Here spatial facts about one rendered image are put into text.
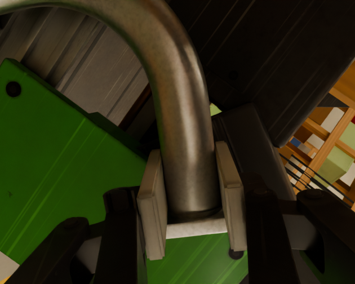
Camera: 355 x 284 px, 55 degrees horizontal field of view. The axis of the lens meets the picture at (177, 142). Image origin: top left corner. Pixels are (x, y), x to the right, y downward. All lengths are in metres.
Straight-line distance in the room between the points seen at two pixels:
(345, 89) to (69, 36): 0.83
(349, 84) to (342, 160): 2.54
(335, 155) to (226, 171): 3.36
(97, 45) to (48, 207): 0.41
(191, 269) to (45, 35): 0.19
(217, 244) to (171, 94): 0.11
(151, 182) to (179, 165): 0.03
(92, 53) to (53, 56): 0.38
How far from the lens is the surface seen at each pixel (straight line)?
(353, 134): 3.78
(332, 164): 3.47
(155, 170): 0.17
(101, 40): 0.62
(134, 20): 0.18
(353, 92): 1.00
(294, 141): 8.65
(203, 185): 0.18
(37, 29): 0.26
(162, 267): 0.24
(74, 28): 0.25
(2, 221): 0.27
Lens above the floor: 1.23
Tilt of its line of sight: 13 degrees down
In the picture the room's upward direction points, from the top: 129 degrees clockwise
